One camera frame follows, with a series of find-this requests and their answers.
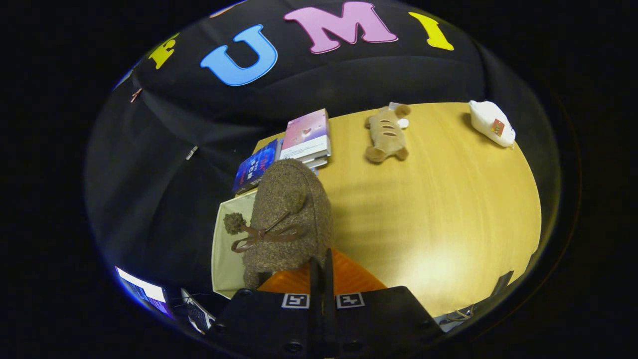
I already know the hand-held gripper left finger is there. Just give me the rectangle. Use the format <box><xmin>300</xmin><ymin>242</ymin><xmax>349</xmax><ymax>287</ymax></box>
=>
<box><xmin>207</xmin><ymin>257</ymin><xmax>323</xmax><ymax>359</ymax></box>

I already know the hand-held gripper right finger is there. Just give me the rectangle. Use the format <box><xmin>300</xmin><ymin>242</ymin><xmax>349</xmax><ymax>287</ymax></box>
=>
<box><xmin>323</xmin><ymin>248</ymin><xmax>445</xmax><ymax>359</ymax></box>

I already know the cream fabric storage box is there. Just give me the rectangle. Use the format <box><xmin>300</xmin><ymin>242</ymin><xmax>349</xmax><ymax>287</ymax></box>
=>
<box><xmin>211</xmin><ymin>189</ymin><xmax>260</xmax><ymax>300</ymax></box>

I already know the brown fuzzy shoe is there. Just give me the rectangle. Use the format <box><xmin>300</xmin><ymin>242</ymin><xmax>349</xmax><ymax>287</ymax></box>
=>
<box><xmin>223</xmin><ymin>160</ymin><xmax>333</xmax><ymax>290</ymax></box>

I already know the black keyboard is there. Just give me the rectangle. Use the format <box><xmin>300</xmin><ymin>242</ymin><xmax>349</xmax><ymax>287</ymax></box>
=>
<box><xmin>187</xmin><ymin>302</ymin><xmax>216</xmax><ymax>332</ymax></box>

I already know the lit computer monitor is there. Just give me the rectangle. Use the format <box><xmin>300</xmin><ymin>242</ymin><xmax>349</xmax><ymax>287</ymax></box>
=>
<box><xmin>115</xmin><ymin>266</ymin><xmax>174</xmax><ymax>318</ymax></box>

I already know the dark blue book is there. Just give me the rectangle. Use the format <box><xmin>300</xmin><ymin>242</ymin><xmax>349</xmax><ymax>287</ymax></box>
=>
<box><xmin>232</xmin><ymin>139</ymin><xmax>280</xmax><ymax>195</ymax></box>

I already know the black backdrop cloth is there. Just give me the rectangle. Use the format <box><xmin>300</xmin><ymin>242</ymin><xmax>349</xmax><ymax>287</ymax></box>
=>
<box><xmin>85</xmin><ymin>0</ymin><xmax>561</xmax><ymax>300</ymax></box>

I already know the tan bread plush toy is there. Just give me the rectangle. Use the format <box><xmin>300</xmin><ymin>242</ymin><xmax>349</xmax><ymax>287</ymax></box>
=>
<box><xmin>364</xmin><ymin>104</ymin><xmax>412</xmax><ymax>164</ymax></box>

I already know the pink cover book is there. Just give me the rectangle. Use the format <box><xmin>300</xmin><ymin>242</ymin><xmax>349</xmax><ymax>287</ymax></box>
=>
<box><xmin>279</xmin><ymin>109</ymin><xmax>332</xmax><ymax>161</ymax></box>

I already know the white packet with red label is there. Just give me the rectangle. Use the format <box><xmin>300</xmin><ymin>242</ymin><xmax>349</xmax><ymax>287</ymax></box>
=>
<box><xmin>469</xmin><ymin>100</ymin><xmax>516</xmax><ymax>148</ymax></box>

